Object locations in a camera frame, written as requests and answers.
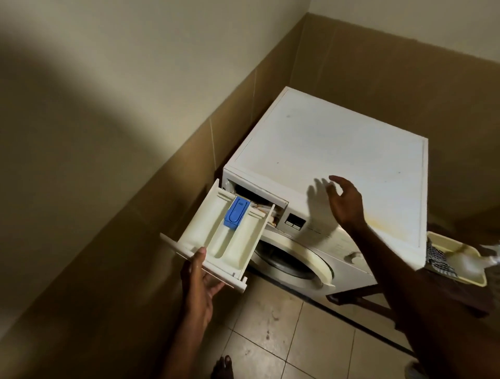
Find white spray bottle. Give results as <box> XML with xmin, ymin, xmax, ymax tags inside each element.
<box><xmin>449</xmin><ymin>244</ymin><xmax>500</xmax><ymax>279</ymax></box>

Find person's left foot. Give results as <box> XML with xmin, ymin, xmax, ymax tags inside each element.
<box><xmin>210</xmin><ymin>355</ymin><xmax>235</xmax><ymax>379</ymax></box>

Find person's right hand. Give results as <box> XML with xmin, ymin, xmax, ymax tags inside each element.
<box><xmin>326</xmin><ymin>175</ymin><xmax>368</xmax><ymax>232</ymax></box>

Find checkered cloth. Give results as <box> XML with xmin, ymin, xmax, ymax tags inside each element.
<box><xmin>424</xmin><ymin>238</ymin><xmax>458</xmax><ymax>279</ymax></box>

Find person's left hand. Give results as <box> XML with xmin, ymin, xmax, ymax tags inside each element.
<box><xmin>180</xmin><ymin>246</ymin><xmax>227</xmax><ymax>331</ymax></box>

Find cream plastic tray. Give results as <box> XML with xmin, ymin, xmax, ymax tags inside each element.
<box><xmin>424</xmin><ymin>231</ymin><xmax>489</xmax><ymax>288</ymax></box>

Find white detergent drawer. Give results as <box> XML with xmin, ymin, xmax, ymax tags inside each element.
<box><xmin>159</xmin><ymin>178</ymin><xmax>277</xmax><ymax>294</ymax></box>

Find white washing machine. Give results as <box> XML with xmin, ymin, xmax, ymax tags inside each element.
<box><xmin>221</xmin><ymin>86</ymin><xmax>430</xmax><ymax>310</ymax></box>

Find person's right forearm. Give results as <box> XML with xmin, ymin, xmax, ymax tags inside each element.
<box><xmin>347</xmin><ymin>224</ymin><xmax>500</xmax><ymax>379</ymax></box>

